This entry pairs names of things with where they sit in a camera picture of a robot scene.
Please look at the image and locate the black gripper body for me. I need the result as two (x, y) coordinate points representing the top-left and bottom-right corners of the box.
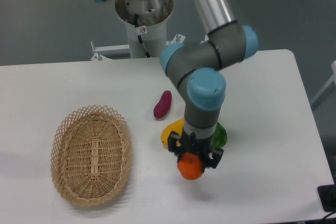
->
(181, 131), (213, 158)

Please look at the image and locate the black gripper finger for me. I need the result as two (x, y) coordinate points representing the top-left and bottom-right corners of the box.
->
(201, 148), (224, 172)
(167, 131), (184, 162)

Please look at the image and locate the orange toy fruit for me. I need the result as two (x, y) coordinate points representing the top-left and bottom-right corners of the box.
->
(177, 152), (203, 180)

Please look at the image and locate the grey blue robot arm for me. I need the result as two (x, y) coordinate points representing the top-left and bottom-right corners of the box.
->
(95, 0), (259, 173)

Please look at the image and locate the yellow toy mango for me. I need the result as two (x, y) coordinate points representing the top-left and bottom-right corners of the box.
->
(161, 118), (185, 148)

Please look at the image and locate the green toy cabbage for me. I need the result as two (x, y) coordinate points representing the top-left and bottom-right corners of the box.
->
(212, 122), (227, 149)

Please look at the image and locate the purple toy sweet potato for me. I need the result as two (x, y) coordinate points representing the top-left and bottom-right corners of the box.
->
(153, 90), (172, 119)

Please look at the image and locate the woven wicker basket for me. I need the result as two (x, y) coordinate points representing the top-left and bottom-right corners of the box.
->
(50, 105), (132, 207)

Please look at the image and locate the black device at table edge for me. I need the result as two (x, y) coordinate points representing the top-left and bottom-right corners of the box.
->
(317, 184), (335, 212)

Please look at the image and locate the black cable on pedestal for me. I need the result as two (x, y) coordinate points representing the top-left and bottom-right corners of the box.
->
(134, 13), (152, 58)

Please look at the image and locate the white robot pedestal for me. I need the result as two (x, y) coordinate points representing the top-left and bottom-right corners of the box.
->
(91, 0), (186, 61)

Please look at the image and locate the white frame at right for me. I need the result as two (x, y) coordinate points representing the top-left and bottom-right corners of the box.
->
(310, 61), (335, 111)

